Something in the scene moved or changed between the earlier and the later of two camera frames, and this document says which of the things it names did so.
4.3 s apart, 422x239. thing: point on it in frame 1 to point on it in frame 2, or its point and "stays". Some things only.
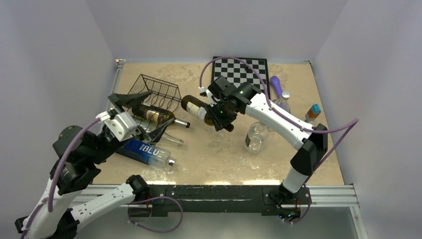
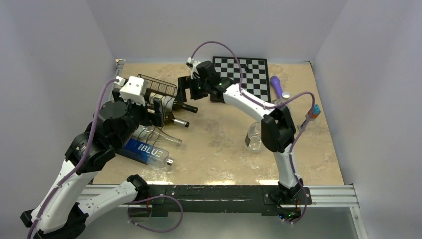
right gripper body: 222,116 to 198,88
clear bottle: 257,136 stays
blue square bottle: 149,154 stays
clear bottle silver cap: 283,101 stays
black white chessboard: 238,71 stays
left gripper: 129,100 to 157,117
